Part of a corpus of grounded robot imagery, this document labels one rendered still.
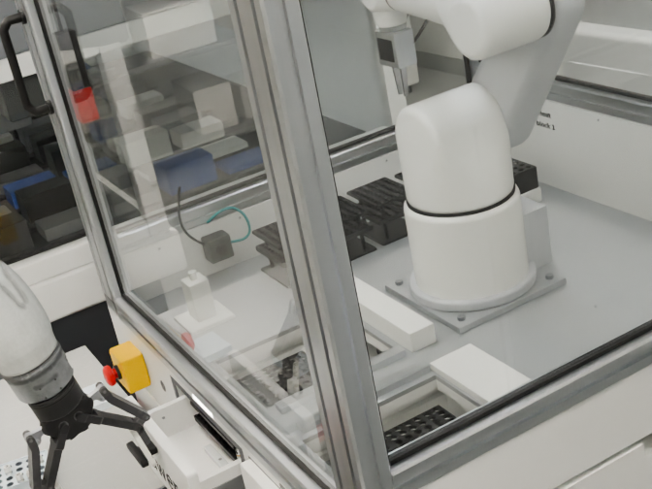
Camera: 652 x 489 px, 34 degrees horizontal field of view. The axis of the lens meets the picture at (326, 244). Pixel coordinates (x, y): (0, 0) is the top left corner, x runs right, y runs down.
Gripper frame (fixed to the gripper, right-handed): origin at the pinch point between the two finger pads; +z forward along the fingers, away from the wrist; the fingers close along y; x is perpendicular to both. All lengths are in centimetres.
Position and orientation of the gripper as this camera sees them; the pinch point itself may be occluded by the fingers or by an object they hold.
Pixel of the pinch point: (112, 482)
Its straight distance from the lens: 172.6
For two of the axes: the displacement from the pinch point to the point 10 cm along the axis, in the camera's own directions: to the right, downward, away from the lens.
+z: 3.6, 8.0, 4.8
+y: 8.0, -5.3, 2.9
